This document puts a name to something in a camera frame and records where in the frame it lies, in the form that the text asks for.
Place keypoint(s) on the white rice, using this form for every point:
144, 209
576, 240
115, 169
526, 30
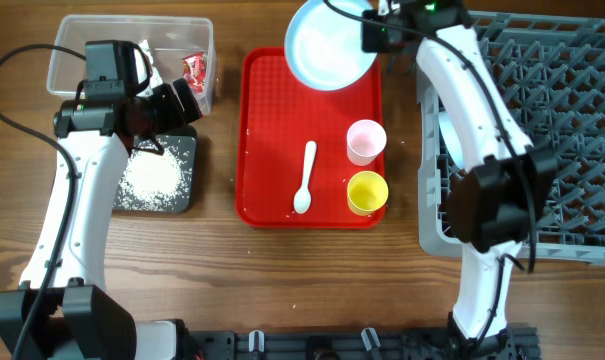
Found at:
154, 177

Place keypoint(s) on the grey dishwasher rack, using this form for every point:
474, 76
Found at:
551, 73

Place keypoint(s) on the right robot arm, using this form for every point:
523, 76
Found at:
495, 207

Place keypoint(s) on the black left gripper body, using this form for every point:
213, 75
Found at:
161, 113

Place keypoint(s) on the black tray bin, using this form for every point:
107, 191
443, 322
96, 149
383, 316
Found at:
172, 170

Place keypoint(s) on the red snack wrapper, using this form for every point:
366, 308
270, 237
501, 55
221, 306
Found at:
194, 71

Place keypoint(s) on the light blue plate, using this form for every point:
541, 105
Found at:
323, 49

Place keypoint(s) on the white plastic spoon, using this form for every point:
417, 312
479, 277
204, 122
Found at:
302, 199

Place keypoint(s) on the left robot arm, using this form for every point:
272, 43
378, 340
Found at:
60, 309

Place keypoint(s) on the light blue bowl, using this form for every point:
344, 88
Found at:
451, 139

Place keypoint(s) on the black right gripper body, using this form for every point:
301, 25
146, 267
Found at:
376, 39

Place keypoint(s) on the white napkin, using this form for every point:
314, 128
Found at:
146, 50

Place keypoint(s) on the pink plastic cup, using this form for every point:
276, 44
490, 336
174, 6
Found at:
366, 139

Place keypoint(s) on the yellow plastic cup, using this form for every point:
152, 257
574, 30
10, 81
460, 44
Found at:
367, 192

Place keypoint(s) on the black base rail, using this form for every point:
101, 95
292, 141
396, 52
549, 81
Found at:
519, 343

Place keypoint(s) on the red plastic tray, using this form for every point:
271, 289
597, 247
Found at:
278, 116

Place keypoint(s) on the clear plastic bin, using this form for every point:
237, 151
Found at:
170, 39

